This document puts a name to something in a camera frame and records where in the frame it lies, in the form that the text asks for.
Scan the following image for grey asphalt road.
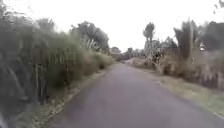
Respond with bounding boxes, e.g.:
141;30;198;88
47;62;224;128

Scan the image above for tall reed grass bank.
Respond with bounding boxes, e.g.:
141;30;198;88
0;13;116;128

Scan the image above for grass verge with litter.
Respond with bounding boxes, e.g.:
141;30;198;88
14;64;116;128

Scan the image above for row of trees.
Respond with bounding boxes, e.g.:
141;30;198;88
68;18;224;63

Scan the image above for dry brush bank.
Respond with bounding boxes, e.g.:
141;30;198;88
121;46;224;92

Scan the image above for dry grass verge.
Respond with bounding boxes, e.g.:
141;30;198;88
128;63;224;118

